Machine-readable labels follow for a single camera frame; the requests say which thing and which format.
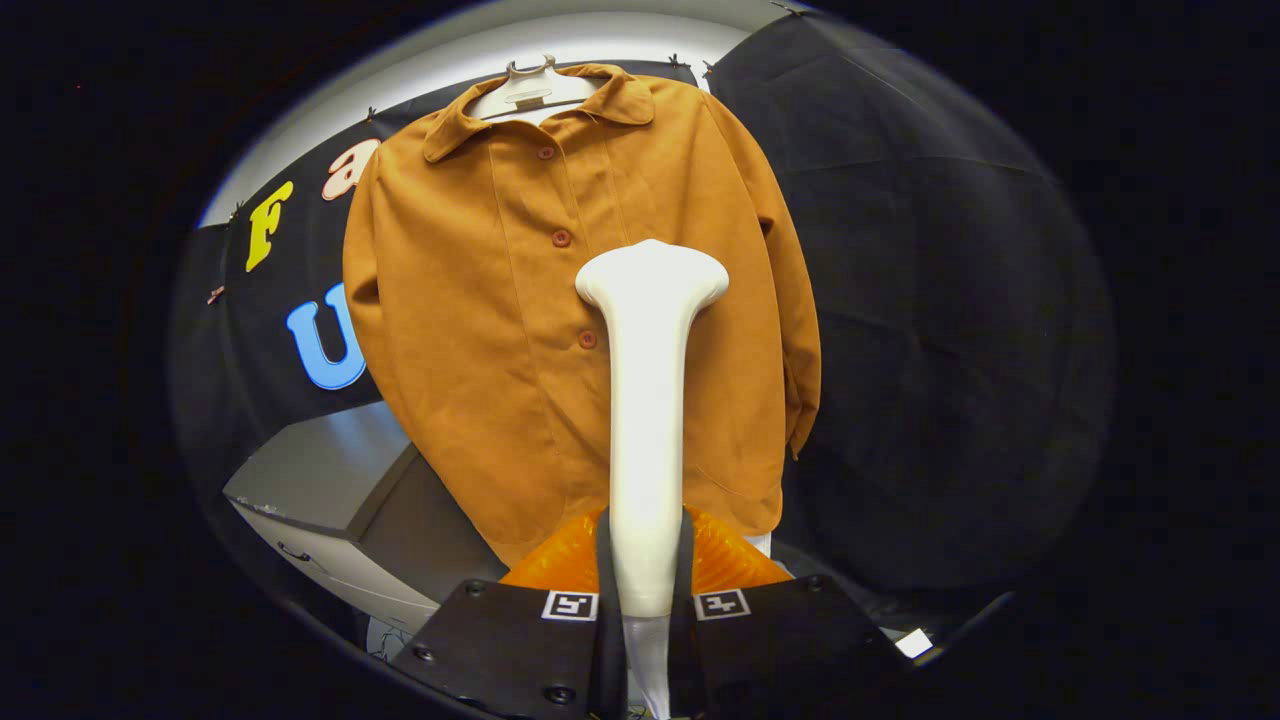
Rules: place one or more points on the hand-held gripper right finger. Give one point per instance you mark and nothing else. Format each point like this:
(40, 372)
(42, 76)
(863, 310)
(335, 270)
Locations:
(686, 565)

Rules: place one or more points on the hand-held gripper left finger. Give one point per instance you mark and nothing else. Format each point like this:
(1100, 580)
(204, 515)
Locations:
(603, 565)

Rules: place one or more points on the orange button-up jacket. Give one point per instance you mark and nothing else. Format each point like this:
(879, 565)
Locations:
(480, 300)

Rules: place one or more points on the white garment hanger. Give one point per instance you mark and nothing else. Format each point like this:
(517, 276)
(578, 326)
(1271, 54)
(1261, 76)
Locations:
(525, 90)

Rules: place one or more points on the grey cabinet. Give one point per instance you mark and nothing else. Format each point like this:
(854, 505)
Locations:
(320, 470)

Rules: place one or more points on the black backdrop cloth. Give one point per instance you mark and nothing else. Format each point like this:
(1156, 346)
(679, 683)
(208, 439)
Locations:
(320, 240)
(205, 380)
(950, 300)

